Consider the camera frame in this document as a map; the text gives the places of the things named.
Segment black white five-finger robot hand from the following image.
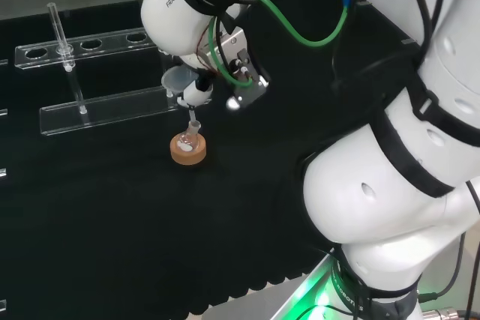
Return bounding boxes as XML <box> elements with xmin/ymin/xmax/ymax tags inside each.
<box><xmin>178</xmin><ymin>73</ymin><xmax>215</xmax><ymax>108</ymax></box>

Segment clear plastic funnel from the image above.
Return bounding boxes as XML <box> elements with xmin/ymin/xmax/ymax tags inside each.
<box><xmin>160</xmin><ymin>66</ymin><xmax>200</xmax><ymax>123</ymax></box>

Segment glass round-bottom flask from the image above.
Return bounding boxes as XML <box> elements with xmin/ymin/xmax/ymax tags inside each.
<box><xmin>177</xmin><ymin>119</ymin><xmax>202</xmax><ymax>153</ymax></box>

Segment clear acrylic funnel stand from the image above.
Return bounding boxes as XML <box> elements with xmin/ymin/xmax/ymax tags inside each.
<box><xmin>14</xmin><ymin>1</ymin><xmax>182</xmax><ymax>137</ymax></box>

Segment black bench cloth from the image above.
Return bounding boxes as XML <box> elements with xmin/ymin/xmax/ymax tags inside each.
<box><xmin>0</xmin><ymin>0</ymin><xmax>431</xmax><ymax>317</ymax></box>

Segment pale base board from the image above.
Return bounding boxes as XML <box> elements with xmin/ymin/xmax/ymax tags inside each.
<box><xmin>200</xmin><ymin>250</ymin><xmax>341</xmax><ymax>320</ymax></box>

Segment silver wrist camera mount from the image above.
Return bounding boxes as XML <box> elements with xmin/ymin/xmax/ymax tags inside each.
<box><xmin>215</xmin><ymin>26</ymin><xmax>272</xmax><ymax>112</ymax></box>

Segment cork ring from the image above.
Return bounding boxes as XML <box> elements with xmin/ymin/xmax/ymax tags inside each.
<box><xmin>169</xmin><ymin>131</ymin><xmax>208</xmax><ymax>166</ymax></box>

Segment green cable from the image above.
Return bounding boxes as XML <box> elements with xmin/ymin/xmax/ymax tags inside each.
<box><xmin>208</xmin><ymin>0</ymin><xmax>350</xmax><ymax>87</ymax></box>

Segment black arm base cable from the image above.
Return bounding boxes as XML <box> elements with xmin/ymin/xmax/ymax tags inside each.
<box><xmin>416</xmin><ymin>179</ymin><xmax>480</xmax><ymax>320</ymax></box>

